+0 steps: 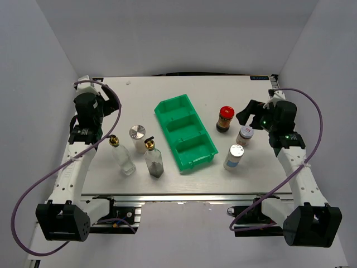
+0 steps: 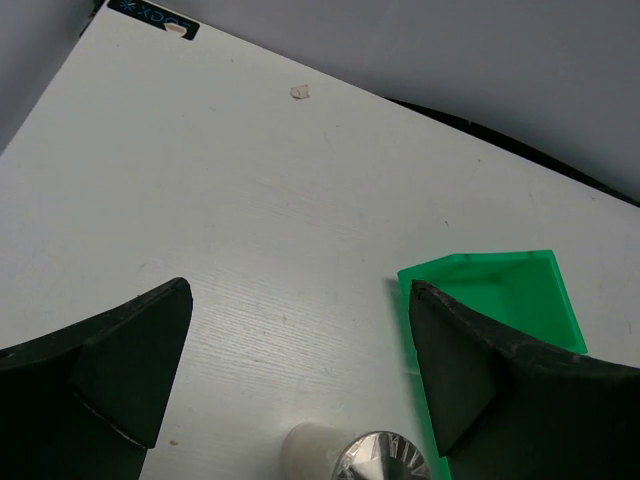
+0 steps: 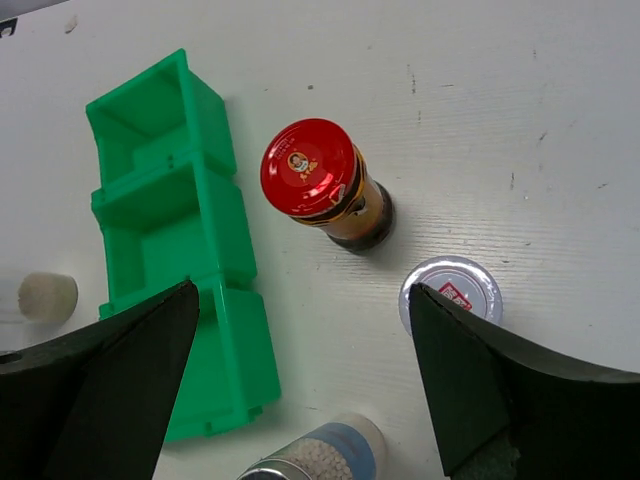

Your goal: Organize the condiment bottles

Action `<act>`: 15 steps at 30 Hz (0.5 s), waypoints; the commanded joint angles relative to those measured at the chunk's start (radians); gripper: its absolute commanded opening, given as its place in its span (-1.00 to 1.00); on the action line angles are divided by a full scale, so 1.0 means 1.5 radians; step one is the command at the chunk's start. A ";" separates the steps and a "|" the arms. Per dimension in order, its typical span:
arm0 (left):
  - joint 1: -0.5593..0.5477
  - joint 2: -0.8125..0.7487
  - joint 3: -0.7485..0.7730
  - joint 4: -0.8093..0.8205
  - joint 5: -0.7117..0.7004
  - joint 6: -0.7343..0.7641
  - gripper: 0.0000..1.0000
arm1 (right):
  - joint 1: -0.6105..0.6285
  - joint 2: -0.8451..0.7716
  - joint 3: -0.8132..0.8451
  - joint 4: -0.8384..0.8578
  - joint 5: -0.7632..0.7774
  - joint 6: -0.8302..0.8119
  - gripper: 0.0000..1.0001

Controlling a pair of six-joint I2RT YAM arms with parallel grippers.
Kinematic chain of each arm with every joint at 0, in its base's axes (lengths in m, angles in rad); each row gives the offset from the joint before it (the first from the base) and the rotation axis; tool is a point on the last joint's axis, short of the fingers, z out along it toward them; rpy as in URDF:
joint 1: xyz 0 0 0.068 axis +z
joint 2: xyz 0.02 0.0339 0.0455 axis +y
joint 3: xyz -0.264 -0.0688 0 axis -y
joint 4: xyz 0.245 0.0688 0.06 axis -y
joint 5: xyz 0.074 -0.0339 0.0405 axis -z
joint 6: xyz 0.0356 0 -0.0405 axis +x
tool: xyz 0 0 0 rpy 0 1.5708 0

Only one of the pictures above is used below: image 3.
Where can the red lid sauce jar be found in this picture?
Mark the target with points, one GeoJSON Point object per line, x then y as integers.
{"type": "Point", "coordinates": [313, 173]}

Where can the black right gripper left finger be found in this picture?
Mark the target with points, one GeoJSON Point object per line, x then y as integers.
{"type": "Point", "coordinates": [96, 403]}

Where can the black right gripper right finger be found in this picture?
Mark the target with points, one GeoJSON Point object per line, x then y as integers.
{"type": "Point", "coordinates": [504, 407]}

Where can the blue label shaker jar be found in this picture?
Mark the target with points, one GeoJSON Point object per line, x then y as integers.
{"type": "Point", "coordinates": [348, 447]}

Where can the silver lid small jar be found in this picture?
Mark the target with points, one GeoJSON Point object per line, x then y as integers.
{"type": "Point", "coordinates": [461, 280]}

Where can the white powder shaker jar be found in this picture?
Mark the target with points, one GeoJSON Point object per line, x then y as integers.
{"type": "Point", "coordinates": [40, 297]}

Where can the green three-compartment plastic bin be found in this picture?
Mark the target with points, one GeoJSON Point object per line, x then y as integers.
{"type": "Point", "coordinates": [169, 210]}

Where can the small tape scrap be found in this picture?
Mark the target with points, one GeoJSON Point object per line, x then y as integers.
{"type": "Point", "coordinates": [71, 24]}

